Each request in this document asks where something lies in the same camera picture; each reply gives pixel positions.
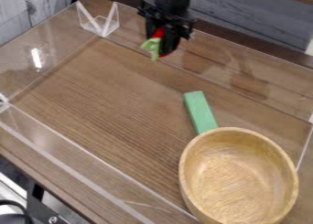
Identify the black cable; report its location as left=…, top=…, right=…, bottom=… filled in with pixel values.
left=0, top=199, right=34, bottom=224

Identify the wooden bowl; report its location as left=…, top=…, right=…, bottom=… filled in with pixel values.
left=177, top=127, right=299, bottom=224

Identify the green rectangular block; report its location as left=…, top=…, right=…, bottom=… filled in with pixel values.
left=183, top=91, right=217, bottom=134

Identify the clear acrylic corner bracket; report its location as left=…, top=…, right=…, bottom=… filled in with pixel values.
left=76, top=2, right=120, bottom=37

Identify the black table clamp mount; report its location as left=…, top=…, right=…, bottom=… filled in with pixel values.
left=26, top=183, right=69, bottom=224

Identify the red plush strawberry toy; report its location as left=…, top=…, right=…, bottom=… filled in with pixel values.
left=140, top=27, right=163, bottom=60

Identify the clear acrylic table enclosure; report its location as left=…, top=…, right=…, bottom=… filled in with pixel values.
left=0, top=0, right=313, bottom=224

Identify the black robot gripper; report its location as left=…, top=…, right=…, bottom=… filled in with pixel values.
left=137, top=0, right=195, bottom=57

